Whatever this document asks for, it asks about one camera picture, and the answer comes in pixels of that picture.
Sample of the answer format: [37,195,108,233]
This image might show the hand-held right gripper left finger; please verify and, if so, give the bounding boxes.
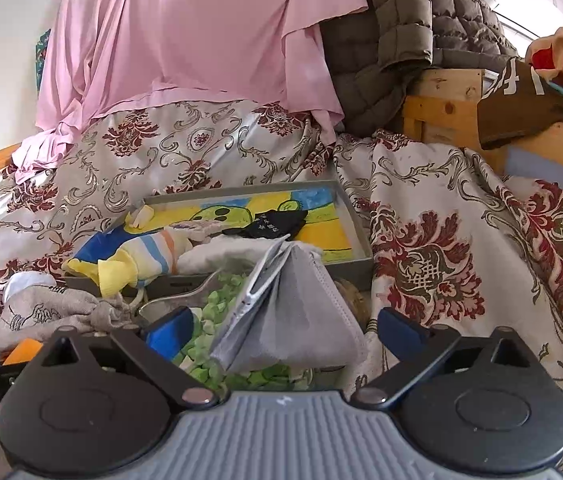
[29,306,217,410]

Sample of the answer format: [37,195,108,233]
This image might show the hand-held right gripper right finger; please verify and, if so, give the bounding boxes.
[351,307,537,407]

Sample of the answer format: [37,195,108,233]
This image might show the blue yellow striped sock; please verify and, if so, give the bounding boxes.
[62,222,222,298]

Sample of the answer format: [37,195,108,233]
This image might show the grey cloth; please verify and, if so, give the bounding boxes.
[209,240,367,373]

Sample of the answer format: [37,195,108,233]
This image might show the grey printed towel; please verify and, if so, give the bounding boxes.
[0,282,135,356]

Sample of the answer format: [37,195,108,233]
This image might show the grey tray with cartoon picture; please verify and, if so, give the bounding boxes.
[64,180,375,301]

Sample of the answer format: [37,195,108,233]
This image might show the black cloth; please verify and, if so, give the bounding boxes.
[222,209,309,241]

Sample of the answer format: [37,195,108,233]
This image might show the bag of green candies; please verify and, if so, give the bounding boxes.
[136,270,367,391]

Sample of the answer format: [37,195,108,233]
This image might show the orange and white box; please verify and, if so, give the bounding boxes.
[2,338,45,367]

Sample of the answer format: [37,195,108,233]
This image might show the small white cloth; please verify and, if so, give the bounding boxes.
[4,272,57,303]

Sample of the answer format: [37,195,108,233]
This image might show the small cream cloth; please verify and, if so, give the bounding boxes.
[126,207,155,228]

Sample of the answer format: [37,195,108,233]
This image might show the floral satin bedspread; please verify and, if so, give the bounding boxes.
[0,100,563,480]

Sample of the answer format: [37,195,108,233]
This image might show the light blue board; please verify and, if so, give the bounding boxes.
[504,147,563,193]

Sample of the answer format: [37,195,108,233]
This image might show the brown cloth with white print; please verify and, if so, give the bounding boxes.
[476,60,563,151]

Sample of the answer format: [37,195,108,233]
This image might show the pink bed sheet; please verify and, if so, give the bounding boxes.
[14,0,368,186]

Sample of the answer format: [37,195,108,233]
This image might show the brown quilted jacket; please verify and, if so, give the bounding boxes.
[319,0,519,136]

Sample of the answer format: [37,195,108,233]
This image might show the wooden bed frame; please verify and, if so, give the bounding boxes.
[401,67,563,201]

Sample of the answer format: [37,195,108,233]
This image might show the teal wall poster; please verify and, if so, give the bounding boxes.
[36,29,52,91]

